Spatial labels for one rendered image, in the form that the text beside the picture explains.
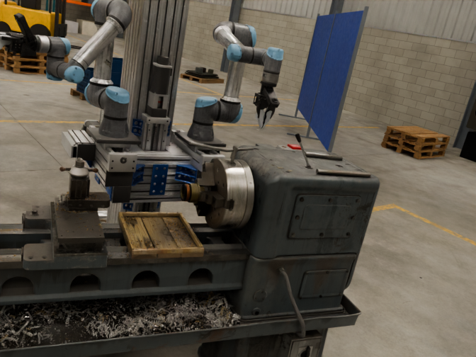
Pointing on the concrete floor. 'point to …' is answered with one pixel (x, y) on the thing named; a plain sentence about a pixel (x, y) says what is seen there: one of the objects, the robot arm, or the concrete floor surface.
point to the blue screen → (329, 73)
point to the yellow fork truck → (35, 18)
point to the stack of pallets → (40, 61)
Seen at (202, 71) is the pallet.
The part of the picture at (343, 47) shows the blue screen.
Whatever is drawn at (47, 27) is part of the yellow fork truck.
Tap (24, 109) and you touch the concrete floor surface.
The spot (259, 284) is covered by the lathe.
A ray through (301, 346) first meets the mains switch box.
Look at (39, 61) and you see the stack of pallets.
